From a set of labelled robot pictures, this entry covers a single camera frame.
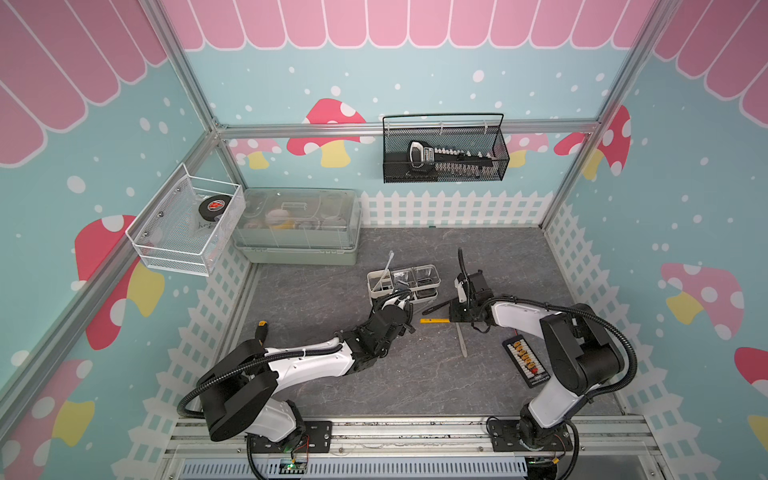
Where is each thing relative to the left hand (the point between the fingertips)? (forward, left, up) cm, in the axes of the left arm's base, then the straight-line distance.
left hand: (398, 304), depth 84 cm
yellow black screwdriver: (-3, +42, -12) cm, 44 cm away
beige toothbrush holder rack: (+10, -7, -4) cm, 13 cm away
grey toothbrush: (-8, -20, -13) cm, 25 cm away
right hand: (+5, -18, -12) cm, 22 cm away
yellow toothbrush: (+1, -12, -12) cm, 17 cm away
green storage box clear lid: (+28, +34, +3) cm, 44 cm away
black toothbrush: (+6, -12, -12) cm, 18 cm away
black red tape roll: (+17, +50, +21) cm, 56 cm away
